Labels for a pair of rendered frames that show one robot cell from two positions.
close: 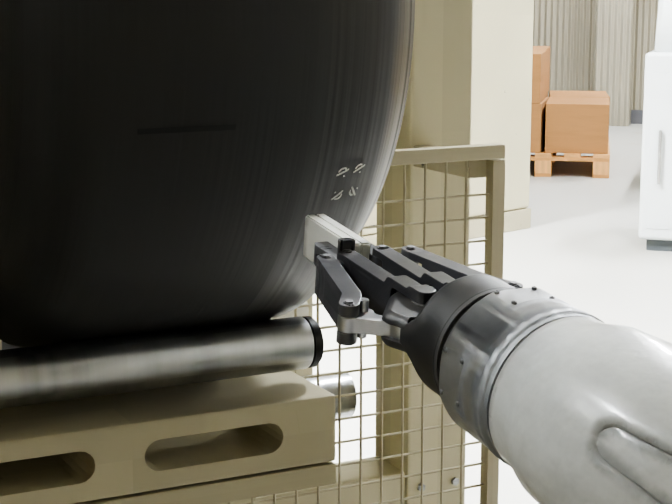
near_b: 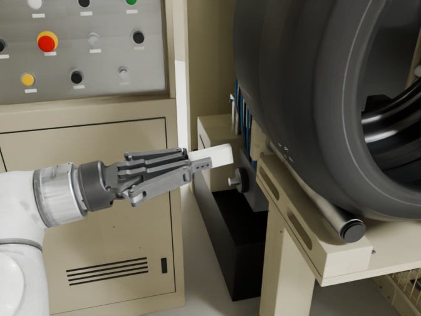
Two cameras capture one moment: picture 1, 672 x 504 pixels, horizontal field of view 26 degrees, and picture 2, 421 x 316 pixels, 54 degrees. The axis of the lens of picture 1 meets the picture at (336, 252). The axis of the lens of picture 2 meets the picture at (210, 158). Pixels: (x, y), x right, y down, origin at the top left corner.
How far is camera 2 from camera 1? 1.24 m
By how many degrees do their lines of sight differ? 96
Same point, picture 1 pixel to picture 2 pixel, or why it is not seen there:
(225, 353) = (318, 202)
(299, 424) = (316, 249)
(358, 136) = (277, 131)
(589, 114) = not seen: outside the picture
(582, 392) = not seen: outside the picture
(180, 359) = (309, 190)
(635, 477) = not seen: outside the picture
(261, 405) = (310, 229)
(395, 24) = (284, 84)
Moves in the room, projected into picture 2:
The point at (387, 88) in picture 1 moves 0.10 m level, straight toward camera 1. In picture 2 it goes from (283, 116) to (211, 108)
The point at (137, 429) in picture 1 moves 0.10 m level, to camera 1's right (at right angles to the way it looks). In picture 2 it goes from (286, 198) to (282, 229)
